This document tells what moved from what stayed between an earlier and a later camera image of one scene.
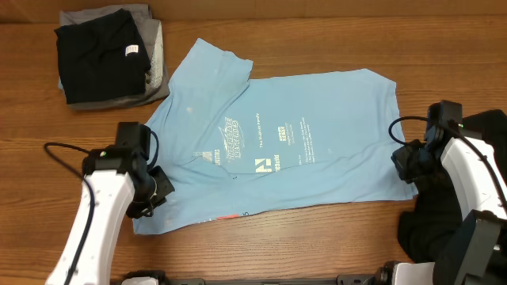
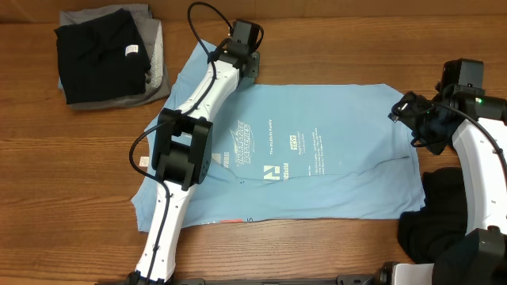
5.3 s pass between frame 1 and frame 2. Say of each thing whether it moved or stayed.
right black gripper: moved
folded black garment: stayed
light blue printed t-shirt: moved
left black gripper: moved
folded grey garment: stayed
